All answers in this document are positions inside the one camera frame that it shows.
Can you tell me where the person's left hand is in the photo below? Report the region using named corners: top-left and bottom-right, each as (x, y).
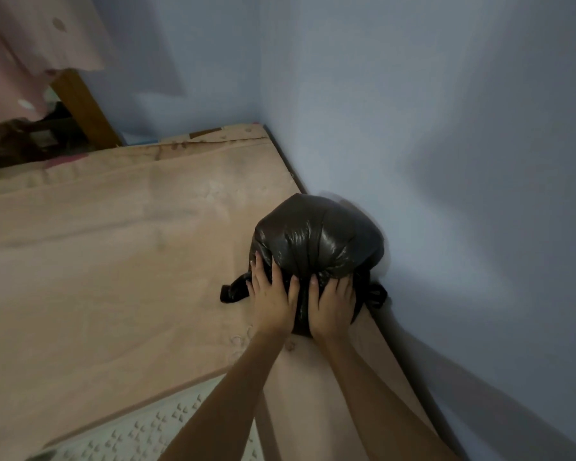
top-left (246, 251), bottom-right (301, 339)

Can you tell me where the person's right hand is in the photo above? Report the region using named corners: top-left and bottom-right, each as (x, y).
top-left (308, 275), bottom-right (357, 344)

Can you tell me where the black plastic bag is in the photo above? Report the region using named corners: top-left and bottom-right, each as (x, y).
top-left (220, 193), bottom-right (388, 338)

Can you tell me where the person's left forearm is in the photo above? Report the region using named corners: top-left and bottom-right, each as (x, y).
top-left (157, 328), bottom-right (289, 461)

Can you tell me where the person's right forearm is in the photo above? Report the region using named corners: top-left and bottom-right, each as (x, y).
top-left (314, 333), bottom-right (458, 461)

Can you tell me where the plywood bed board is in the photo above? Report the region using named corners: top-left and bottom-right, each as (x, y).
top-left (0, 123), bottom-right (437, 461)

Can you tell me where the white patterned mattress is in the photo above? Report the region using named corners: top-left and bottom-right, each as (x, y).
top-left (26, 374), bottom-right (265, 461)

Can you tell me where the pink curtain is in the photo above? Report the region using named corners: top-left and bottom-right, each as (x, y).
top-left (0, 0), bottom-right (117, 132)

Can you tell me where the brown wooden post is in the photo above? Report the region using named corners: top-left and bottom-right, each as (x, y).
top-left (50, 69), bottom-right (124, 150)

